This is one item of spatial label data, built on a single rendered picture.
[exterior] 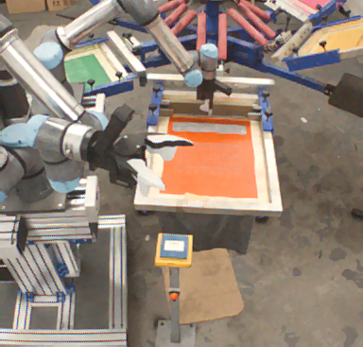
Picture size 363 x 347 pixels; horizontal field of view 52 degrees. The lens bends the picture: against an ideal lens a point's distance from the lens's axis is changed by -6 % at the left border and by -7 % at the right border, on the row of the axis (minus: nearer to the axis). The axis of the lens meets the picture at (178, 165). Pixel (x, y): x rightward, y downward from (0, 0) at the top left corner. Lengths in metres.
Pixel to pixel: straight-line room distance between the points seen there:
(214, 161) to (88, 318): 1.07
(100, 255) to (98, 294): 0.26
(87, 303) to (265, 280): 1.09
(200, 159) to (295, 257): 1.17
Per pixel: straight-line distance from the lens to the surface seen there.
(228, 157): 1.82
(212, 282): 2.49
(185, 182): 1.70
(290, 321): 2.47
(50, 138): 0.84
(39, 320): 2.28
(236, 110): 1.97
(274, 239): 2.74
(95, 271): 2.34
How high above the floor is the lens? 2.20
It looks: 45 degrees down
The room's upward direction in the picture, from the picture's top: straight up
